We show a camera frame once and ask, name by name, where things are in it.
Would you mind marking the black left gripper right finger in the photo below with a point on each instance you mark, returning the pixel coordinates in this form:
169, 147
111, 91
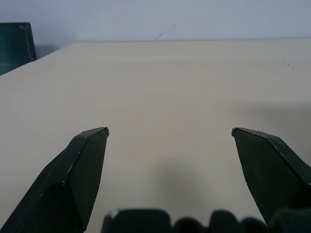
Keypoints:
272, 174

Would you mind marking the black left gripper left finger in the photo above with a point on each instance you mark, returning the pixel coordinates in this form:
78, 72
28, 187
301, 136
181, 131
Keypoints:
65, 179

